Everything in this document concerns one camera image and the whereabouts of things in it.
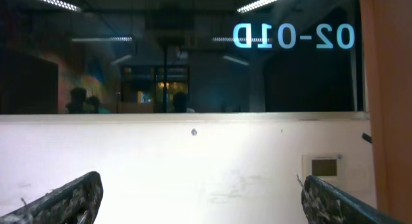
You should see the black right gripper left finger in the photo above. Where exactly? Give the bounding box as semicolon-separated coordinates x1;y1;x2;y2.
1;171;104;224

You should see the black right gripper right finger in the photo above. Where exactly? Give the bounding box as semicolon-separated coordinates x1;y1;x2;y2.
301;175;402;224

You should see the wooden door with handle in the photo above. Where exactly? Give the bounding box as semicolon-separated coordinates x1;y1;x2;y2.
360;0;411;223

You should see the glass window with lettering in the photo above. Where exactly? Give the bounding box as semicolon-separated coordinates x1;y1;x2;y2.
1;0;366;115

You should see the white wall control panel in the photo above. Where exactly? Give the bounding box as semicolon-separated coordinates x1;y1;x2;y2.
302;154;343;185

